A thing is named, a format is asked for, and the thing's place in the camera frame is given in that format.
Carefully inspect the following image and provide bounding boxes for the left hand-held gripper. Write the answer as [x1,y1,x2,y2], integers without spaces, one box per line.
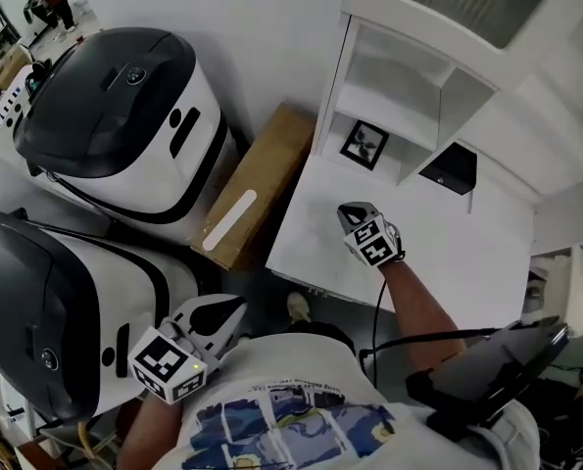
[125,293,249,405]

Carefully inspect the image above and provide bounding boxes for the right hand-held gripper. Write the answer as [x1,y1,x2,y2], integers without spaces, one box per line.
[336,201,406,269]

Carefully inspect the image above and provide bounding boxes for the black framed picture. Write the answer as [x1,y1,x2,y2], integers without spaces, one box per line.
[338,118,391,171]

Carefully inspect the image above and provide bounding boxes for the person's right forearm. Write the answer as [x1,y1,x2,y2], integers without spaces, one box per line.
[377,259,469,377]

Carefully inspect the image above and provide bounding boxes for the person's left forearm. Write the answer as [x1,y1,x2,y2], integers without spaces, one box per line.
[118,393,185,470]

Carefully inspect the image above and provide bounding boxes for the white desk with hutch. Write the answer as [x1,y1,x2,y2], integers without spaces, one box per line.
[264,0,583,313]

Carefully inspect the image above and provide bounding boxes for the person's left hand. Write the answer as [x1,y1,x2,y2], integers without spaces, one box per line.
[159,316,213,361]

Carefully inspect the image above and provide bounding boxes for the person's right hand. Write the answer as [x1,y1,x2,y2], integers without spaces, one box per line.
[382,218,408,264]

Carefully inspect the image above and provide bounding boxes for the person's white shoe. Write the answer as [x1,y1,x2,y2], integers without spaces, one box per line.
[286,291,314,324]

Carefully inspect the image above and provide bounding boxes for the long brown cardboard box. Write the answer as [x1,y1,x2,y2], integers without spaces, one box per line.
[189,102,317,272]

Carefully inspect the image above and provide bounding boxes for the person's black trousers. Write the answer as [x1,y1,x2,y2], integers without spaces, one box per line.
[283,319,357,357]

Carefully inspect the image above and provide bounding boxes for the small black box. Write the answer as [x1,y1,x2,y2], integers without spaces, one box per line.
[417,141,479,197]

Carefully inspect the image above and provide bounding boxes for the person's white printed shirt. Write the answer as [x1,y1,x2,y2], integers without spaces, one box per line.
[166,333,542,470]

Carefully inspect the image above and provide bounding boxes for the white and black mobile robot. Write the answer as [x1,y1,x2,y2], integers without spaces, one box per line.
[12,26,239,245]
[0,207,200,426]

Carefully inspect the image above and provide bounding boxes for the grey chair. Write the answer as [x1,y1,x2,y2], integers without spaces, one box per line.
[14,417,128,470]

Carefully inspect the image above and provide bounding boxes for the black waist-mounted device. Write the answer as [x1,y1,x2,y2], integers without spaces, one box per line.
[405,314,571,444]

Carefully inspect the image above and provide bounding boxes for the small brown cardboard box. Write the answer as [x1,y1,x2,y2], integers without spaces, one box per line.
[0,45,33,92]

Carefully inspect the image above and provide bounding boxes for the black device cable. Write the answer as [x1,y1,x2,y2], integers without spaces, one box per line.
[358,277,510,392]

